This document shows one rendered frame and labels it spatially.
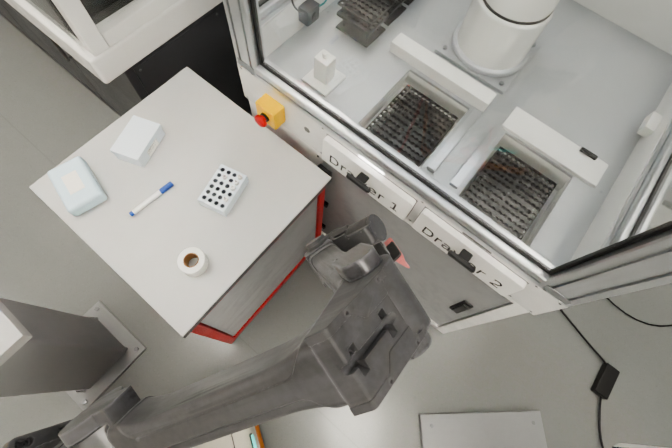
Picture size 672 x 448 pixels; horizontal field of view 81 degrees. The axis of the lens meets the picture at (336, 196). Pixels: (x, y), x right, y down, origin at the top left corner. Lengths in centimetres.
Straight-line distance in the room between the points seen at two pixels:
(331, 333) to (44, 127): 233
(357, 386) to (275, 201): 86
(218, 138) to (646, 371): 204
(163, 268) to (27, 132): 157
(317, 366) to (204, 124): 105
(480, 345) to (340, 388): 164
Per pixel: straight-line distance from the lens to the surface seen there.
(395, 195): 100
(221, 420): 44
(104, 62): 138
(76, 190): 127
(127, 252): 119
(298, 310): 183
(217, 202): 114
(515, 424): 198
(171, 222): 118
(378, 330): 36
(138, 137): 127
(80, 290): 209
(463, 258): 100
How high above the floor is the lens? 182
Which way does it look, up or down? 66 degrees down
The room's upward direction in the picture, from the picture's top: 9 degrees clockwise
